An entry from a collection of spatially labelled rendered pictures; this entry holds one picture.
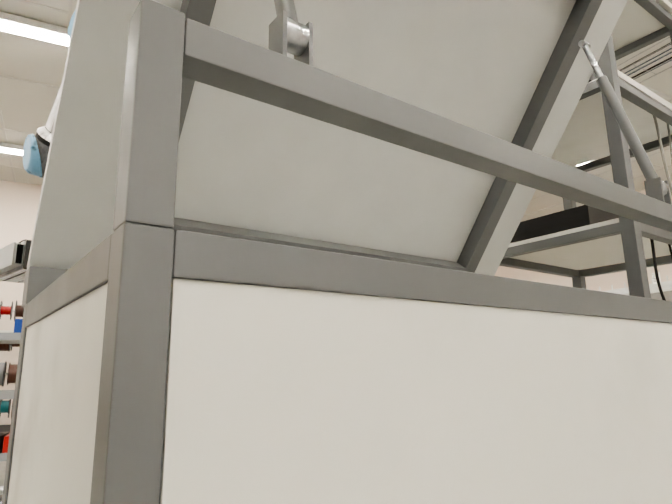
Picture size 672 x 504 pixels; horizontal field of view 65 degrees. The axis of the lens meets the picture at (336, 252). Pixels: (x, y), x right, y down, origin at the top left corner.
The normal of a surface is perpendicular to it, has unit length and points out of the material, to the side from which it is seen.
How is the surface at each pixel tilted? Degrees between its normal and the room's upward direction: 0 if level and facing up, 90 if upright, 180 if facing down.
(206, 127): 126
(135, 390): 90
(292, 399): 90
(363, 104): 90
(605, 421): 90
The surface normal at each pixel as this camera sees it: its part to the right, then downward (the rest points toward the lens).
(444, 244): 0.48, 0.43
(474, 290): 0.59, -0.18
